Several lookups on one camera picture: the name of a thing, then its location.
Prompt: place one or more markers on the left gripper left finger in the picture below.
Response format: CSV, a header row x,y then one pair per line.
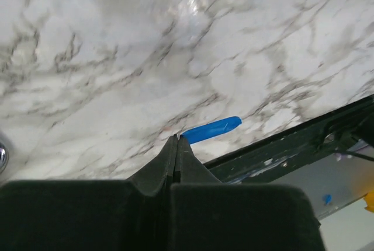
x,y
125,214

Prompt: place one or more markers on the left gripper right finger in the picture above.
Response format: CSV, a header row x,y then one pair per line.
x,y
207,214

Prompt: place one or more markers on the blue key tag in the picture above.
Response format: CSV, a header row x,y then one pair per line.
x,y
210,130

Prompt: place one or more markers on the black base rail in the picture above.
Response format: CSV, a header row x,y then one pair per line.
x,y
269,159

